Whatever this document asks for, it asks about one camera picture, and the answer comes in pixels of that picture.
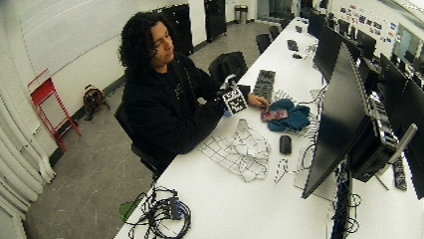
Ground white radiator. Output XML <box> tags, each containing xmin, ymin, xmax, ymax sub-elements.
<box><xmin>0</xmin><ymin>94</ymin><xmax>57</xmax><ymax>239</ymax></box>

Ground brown backpack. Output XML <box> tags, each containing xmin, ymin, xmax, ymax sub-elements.
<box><xmin>82</xmin><ymin>84</ymin><xmax>112</xmax><ymax>121</ymax></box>

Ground black cabinet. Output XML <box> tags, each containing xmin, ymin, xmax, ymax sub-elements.
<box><xmin>203</xmin><ymin>0</ymin><xmax>227</xmax><ymax>43</ymax></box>
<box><xmin>154</xmin><ymin>3</ymin><xmax>195</xmax><ymax>57</ymax></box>

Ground large black monitor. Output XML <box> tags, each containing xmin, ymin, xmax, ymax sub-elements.
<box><xmin>300</xmin><ymin>42</ymin><xmax>374</xmax><ymax>200</ymax></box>

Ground maroon wallet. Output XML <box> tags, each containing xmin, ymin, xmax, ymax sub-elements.
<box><xmin>259</xmin><ymin>109</ymin><xmax>290</xmax><ymax>122</ymax></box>

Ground person in black hoodie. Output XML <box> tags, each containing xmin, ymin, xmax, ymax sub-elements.
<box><xmin>116</xmin><ymin>11</ymin><xmax>230</xmax><ymax>174</ymax></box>

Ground white marker cube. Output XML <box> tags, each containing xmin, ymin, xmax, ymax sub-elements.
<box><xmin>219</xmin><ymin>87</ymin><xmax>249</xmax><ymax>116</ymax></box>

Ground black slim keyboard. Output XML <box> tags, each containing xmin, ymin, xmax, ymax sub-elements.
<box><xmin>391</xmin><ymin>155</ymin><xmax>408</xmax><ymax>192</ymax></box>

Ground grey trash can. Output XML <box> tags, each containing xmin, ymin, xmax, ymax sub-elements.
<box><xmin>233</xmin><ymin>3</ymin><xmax>250</xmax><ymax>25</ymax></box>

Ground black chair with jacket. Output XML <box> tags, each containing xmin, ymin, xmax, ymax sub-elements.
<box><xmin>207</xmin><ymin>51</ymin><xmax>249</xmax><ymax>85</ymax></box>

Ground green tag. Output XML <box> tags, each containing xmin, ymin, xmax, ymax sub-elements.
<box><xmin>118</xmin><ymin>198</ymin><xmax>144</xmax><ymax>223</ymax></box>

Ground blue black cable hub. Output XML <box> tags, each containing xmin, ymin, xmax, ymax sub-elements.
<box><xmin>169</xmin><ymin>196</ymin><xmax>185</xmax><ymax>221</ymax></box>

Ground silver monitor stand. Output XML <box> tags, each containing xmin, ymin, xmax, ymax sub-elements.
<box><xmin>386</xmin><ymin>122</ymin><xmax>419</xmax><ymax>166</ymax></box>

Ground red step stool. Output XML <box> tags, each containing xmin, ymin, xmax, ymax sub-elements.
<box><xmin>27</xmin><ymin>69</ymin><xmax>84</xmax><ymax>152</ymax></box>

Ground white checked cloth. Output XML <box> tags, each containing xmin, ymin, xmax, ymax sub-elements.
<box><xmin>198</xmin><ymin>119</ymin><xmax>271</xmax><ymax>183</ymax></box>

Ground teal cloth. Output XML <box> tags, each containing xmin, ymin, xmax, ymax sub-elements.
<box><xmin>266</xmin><ymin>98</ymin><xmax>311</xmax><ymax>132</ymax></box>

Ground black office chair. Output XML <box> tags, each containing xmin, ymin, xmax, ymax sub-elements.
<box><xmin>254</xmin><ymin>32</ymin><xmax>273</xmax><ymax>55</ymax></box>
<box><xmin>113</xmin><ymin>102</ymin><xmax>166</xmax><ymax>182</ymax></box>

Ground bundle of black cables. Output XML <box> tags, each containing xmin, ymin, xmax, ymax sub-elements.
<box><xmin>126</xmin><ymin>184</ymin><xmax>194</xmax><ymax>239</ymax></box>

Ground striped cable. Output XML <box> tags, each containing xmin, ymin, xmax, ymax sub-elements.
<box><xmin>271</xmin><ymin>157</ymin><xmax>290</xmax><ymax>184</ymax></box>

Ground black computer box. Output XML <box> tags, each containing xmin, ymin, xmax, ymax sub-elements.
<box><xmin>351</xmin><ymin>114</ymin><xmax>400</xmax><ymax>184</ymax></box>

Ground small black keyboard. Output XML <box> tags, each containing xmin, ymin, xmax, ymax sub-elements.
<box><xmin>285</xmin><ymin>38</ymin><xmax>300</xmax><ymax>53</ymax></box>

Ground black computer mouse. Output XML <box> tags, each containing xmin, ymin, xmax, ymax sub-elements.
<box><xmin>278</xmin><ymin>134</ymin><xmax>294</xmax><ymax>155</ymax></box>

